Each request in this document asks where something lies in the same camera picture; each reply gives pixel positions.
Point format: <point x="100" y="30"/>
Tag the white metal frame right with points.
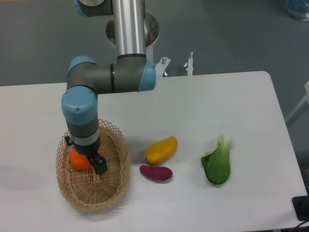
<point x="299" y="109"/>

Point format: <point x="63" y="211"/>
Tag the black device at table edge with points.
<point x="301" y="207"/>

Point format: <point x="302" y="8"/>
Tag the yellow mango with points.
<point x="162" y="150"/>

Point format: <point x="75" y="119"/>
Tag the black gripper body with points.
<point x="91" y="151"/>

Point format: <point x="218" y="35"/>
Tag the green bok choy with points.
<point x="216" y="163"/>

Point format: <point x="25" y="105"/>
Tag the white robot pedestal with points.
<point x="152" y="31"/>

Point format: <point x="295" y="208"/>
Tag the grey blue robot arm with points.
<point x="86" y="79"/>

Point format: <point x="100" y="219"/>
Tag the purple sweet potato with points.
<point x="156" y="173"/>

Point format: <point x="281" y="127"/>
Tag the woven wicker basket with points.
<point x="86" y="190"/>

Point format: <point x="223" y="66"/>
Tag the orange fruit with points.
<point x="79" y="161"/>

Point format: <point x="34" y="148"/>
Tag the blue bag in background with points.
<point x="298" y="9"/>

